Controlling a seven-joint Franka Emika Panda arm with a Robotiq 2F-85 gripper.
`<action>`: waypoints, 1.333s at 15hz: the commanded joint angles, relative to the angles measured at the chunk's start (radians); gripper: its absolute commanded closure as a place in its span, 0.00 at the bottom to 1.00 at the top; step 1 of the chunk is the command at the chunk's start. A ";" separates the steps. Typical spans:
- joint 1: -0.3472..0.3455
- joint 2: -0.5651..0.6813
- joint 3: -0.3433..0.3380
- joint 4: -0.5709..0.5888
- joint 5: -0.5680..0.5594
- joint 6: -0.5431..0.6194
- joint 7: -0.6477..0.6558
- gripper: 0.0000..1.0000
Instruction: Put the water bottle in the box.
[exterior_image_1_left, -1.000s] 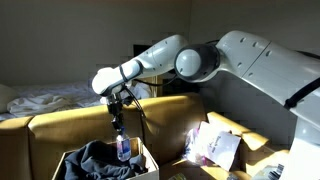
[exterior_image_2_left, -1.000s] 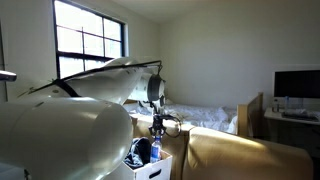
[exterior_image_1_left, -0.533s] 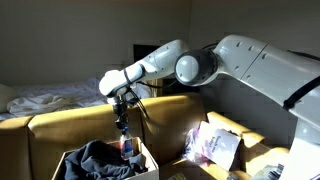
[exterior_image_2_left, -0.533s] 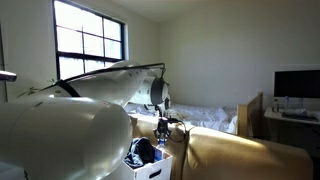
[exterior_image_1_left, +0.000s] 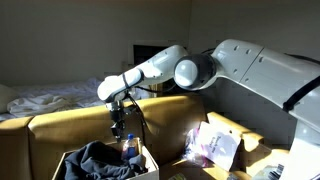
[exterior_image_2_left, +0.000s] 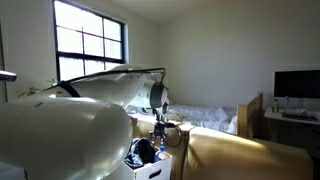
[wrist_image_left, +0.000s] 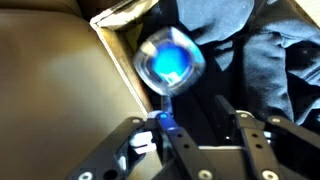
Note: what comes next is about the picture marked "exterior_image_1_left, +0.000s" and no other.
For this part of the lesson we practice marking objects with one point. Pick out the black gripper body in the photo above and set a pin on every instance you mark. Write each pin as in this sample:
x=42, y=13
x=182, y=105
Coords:
x=117, y=119

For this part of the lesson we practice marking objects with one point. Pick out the blue label water bottle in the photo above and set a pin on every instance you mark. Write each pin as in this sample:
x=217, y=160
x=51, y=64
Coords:
x=130, y=150

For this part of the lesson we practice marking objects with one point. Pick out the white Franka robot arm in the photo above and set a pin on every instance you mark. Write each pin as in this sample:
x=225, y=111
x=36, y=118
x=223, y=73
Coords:
x=253, y=66

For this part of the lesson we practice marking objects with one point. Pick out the cardboard box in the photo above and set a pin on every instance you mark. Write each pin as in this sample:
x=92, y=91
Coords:
x=151, y=168

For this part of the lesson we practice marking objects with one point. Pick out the dark blue clothing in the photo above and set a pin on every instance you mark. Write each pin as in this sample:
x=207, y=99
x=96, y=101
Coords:
x=96, y=163

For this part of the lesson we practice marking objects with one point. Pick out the tan leather sofa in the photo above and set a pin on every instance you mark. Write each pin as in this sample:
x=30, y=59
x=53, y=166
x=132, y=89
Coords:
x=66, y=123

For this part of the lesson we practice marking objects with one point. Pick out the white crumpled bedsheet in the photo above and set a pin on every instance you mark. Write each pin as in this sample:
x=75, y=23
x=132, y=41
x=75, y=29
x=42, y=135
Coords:
x=60, y=95

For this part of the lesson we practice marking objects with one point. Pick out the black monitor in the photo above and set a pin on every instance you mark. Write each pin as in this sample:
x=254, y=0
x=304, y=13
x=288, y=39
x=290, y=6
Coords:
x=143, y=53

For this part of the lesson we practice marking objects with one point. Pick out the translucent plastic bag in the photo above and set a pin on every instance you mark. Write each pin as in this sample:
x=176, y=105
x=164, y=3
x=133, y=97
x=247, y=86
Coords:
x=190, y=148

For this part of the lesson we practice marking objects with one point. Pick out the striped white object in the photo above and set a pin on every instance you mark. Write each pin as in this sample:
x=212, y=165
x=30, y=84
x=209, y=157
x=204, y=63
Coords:
x=268, y=172

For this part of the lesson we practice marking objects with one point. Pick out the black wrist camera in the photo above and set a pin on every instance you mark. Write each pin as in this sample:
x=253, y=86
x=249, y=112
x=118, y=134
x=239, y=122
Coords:
x=130, y=110

